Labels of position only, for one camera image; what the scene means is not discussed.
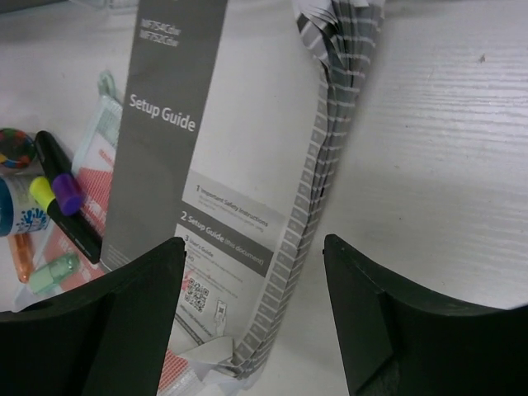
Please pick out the grey setup guide booklet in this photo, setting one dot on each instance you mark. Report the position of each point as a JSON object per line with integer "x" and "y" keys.
{"x": 234, "y": 118}

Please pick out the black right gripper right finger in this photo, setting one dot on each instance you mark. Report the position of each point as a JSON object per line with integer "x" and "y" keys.
{"x": 397, "y": 337}

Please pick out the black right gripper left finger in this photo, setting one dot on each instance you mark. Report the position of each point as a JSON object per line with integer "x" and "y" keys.
{"x": 107, "y": 337}

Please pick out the black purple highlighter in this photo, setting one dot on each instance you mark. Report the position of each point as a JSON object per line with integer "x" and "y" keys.
{"x": 68, "y": 193}

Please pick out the mint green highlighter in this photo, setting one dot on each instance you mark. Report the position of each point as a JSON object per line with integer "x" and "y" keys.
{"x": 53, "y": 273}

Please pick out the black yellow highlighter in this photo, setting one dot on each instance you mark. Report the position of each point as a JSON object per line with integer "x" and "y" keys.
{"x": 55, "y": 161}

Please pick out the clear zip pouch red card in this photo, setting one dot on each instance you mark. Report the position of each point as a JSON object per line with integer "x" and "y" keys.
{"x": 92, "y": 165}

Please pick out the orange highlighter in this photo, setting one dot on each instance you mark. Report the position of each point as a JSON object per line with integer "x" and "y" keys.
{"x": 22, "y": 254}

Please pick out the pink multicolour pen bundle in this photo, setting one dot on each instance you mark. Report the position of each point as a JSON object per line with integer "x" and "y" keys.
{"x": 17, "y": 149}

